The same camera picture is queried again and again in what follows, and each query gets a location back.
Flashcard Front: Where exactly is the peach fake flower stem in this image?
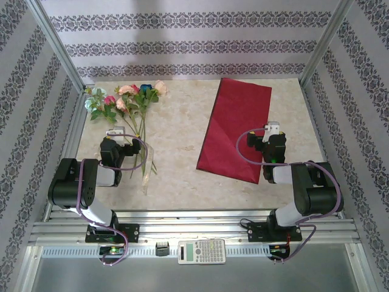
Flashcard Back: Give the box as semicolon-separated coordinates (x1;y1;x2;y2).
114;85;143;144

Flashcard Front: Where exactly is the magenta fake rose stem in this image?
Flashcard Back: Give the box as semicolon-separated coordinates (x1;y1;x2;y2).
104;95;139;137

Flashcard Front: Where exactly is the red and maroon wrapping paper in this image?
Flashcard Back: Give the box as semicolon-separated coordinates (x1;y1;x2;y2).
196;77;272;185

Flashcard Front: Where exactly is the light blue fake flower stem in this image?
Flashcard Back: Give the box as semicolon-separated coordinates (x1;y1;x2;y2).
83;86;120;126

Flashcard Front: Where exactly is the perforated metal strip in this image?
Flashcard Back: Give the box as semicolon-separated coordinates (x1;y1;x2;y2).
41;245;350;259

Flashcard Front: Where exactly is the grey scientific calculator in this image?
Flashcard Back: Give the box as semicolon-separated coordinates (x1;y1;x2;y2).
177;239;227;265

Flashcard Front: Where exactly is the grey metal panel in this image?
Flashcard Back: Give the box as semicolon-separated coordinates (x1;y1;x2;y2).
18;245;370;292

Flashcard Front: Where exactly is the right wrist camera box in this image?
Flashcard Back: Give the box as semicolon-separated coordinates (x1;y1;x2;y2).
263;122;280;143

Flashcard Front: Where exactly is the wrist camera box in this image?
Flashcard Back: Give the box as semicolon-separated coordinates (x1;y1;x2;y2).
263;122;280;143
105;126;126;144

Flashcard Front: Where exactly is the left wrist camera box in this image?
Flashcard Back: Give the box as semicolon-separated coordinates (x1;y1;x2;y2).
105;126;126;144

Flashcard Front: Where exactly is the aluminium side rail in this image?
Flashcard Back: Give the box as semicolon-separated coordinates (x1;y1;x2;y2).
299;84;346;220
42;84;95;221

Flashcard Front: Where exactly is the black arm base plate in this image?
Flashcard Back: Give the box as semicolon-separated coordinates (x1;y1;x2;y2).
247;221;303;243
84;223;140;243

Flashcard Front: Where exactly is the purple cable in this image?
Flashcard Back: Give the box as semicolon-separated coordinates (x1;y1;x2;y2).
75;133;149;268
236;127;345;265

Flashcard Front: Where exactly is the aluminium frame post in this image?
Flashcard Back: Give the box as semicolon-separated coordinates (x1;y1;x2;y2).
298;0;364;89
26;0;86;92

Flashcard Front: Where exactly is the wide aluminium mounting rail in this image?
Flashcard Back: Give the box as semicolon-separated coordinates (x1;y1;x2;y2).
30;209;359;244

